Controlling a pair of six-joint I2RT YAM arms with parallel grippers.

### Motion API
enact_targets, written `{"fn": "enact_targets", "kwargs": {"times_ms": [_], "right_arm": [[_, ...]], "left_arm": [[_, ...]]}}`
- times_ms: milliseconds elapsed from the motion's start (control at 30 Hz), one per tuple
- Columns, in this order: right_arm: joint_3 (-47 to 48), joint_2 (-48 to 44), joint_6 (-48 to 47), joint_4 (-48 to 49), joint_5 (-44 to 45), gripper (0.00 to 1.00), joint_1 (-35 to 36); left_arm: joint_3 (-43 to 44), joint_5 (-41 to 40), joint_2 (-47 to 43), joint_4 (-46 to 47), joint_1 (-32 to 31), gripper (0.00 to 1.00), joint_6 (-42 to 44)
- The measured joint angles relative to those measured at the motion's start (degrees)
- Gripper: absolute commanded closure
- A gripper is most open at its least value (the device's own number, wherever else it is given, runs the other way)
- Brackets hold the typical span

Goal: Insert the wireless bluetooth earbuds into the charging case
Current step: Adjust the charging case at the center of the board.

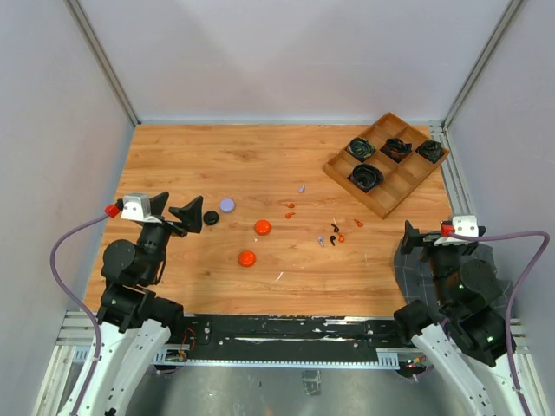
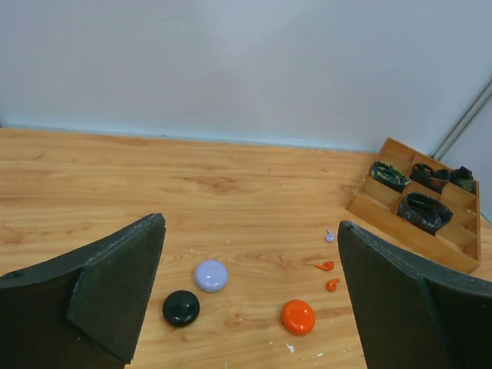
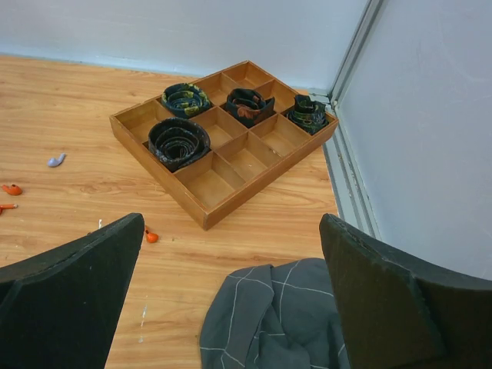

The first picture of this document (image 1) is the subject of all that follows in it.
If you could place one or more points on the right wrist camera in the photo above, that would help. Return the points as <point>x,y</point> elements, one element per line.
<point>464,225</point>

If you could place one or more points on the rolled dark belt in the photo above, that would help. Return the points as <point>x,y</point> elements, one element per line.
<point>396,149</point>
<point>366,177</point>
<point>431,150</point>

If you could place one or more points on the grey checked cloth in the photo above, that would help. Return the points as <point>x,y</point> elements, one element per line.
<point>415,281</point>

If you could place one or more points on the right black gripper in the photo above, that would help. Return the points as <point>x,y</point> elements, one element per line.
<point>414,237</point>

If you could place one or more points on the rolled dark belt lower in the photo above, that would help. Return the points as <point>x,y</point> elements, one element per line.
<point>366,177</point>

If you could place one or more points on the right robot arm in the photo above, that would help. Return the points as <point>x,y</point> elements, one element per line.
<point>472,349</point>

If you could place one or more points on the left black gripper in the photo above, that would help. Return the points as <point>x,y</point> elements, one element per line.
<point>190,214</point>

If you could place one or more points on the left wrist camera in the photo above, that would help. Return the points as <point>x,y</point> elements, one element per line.
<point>136,207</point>

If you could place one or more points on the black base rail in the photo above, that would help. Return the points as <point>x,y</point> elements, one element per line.
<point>283,341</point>

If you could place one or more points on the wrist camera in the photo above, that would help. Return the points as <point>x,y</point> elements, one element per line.
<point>136,207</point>
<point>464,225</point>

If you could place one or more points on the purple earbud case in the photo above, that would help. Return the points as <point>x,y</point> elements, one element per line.
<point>227,205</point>

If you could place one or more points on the wooden divided tray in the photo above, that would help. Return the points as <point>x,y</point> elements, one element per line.
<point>400,179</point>

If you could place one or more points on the rolled dark belt top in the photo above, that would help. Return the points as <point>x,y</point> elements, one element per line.
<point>396,149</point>

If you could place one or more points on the rolled green patterned belt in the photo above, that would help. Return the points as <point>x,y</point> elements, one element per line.
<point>361,149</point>

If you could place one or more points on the orange earbud case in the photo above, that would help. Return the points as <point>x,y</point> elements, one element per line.
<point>246,258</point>
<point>262,227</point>

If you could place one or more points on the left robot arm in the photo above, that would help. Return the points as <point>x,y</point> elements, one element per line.
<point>132,323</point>

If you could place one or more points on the rolled dark belt right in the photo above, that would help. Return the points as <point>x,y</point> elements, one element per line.
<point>431,150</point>

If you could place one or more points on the black earbud case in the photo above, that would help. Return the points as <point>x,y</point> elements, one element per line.
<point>210,218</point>

